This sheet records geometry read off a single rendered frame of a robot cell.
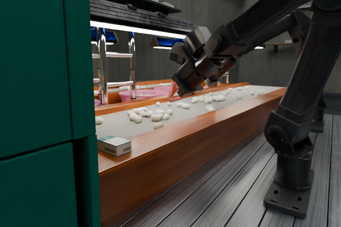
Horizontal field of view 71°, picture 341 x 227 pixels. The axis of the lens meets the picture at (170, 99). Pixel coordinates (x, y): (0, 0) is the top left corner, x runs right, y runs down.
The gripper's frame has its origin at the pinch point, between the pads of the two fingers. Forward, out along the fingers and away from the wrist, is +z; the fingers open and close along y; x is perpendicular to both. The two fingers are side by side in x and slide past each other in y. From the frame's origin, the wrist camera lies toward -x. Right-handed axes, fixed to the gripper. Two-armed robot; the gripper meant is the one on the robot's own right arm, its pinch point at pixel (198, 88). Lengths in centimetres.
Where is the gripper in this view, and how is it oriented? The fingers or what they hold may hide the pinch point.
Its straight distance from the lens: 104.0
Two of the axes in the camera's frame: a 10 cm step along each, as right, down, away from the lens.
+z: -5.9, 5.8, 5.7
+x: 5.2, 8.1, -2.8
